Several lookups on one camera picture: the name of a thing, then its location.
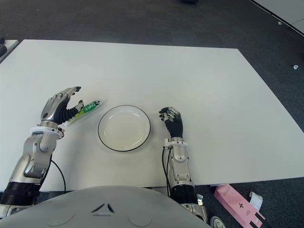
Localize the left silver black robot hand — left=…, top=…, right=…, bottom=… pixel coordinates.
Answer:
left=40, top=86, right=85, bottom=125

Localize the round white green tin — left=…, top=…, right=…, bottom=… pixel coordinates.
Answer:
left=210, top=215, right=225, bottom=228

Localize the white plate with black rim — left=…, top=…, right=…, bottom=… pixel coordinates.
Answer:
left=97, top=104, right=152, bottom=153

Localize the green white toothpaste tube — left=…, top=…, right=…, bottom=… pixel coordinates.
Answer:
left=67, top=99, right=103, bottom=124

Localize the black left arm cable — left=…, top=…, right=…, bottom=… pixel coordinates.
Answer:
left=49, top=160, right=67, bottom=192

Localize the white side table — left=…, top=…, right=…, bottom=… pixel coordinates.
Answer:
left=0, top=39, right=19, bottom=64

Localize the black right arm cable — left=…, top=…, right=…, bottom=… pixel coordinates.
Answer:
left=162, top=147, right=173, bottom=197

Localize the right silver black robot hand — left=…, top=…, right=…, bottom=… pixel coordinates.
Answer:
left=158, top=106, right=185, bottom=139

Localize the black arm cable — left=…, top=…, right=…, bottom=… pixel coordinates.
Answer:
left=162, top=147, right=173, bottom=197
left=49, top=160, right=67, bottom=192

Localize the grey robot torso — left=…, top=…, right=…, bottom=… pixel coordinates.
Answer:
left=0, top=185, right=212, bottom=228

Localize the pink cardboard box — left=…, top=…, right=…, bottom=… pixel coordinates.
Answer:
left=213, top=184, right=266, bottom=228

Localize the white paper slip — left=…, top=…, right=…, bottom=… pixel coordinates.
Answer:
left=248, top=191, right=263, bottom=211

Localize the white background table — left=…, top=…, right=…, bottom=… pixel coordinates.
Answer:
left=249, top=0, right=304, bottom=38

